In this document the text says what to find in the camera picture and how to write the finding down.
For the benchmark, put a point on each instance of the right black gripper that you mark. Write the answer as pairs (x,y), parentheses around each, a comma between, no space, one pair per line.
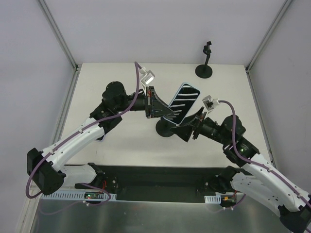
(198,124)

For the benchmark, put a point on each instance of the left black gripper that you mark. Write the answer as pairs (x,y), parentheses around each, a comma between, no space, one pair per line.
(148,102)

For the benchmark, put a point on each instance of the black phone stand round base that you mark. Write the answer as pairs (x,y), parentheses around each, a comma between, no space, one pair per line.
(163,128)

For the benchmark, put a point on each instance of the phone with blue case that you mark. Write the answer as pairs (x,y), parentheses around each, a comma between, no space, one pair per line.
(182,102)

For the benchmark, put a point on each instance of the phone with purple case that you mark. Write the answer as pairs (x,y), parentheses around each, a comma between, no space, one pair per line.
(100,139)

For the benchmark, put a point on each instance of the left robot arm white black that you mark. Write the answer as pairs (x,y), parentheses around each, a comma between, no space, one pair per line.
(44,167)

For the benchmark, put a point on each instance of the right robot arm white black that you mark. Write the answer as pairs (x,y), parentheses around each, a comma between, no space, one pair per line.
(254,176)

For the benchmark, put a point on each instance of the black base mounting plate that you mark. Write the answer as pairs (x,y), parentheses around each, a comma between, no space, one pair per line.
(160,184)

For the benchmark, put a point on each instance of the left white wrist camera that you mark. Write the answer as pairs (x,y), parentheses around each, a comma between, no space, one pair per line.
(146,76)

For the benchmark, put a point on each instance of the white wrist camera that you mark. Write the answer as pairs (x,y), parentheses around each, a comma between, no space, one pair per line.
(146,76)
(210,103)

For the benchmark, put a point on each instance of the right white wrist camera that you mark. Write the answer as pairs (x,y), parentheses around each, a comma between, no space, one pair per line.
(210,103)

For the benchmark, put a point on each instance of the right white cable duct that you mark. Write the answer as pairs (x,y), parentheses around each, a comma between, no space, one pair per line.
(216,199)

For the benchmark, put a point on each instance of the white cable duct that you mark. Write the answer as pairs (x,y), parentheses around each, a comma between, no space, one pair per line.
(216,199)
(79,195)

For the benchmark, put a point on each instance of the right aluminium table rail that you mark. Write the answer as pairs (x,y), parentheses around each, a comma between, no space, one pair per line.
(282,98)

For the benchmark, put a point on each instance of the aluminium table rail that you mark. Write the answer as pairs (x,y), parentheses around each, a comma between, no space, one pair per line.
(282,98)
(29,210)

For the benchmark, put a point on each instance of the right aluminium frame post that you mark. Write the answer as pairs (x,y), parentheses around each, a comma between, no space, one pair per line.
(271,29)

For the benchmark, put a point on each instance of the aluminium frame post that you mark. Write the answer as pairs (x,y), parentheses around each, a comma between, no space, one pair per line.
(57,33)
(271,29)

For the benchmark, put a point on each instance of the left white cable duct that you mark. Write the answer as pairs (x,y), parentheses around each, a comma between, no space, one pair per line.
(79,195)

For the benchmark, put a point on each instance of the left aluminium frame post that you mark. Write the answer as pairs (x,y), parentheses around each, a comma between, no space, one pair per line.
(57,33)

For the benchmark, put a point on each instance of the left aluminium table rail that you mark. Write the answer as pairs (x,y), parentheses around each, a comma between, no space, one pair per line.
(29,210)

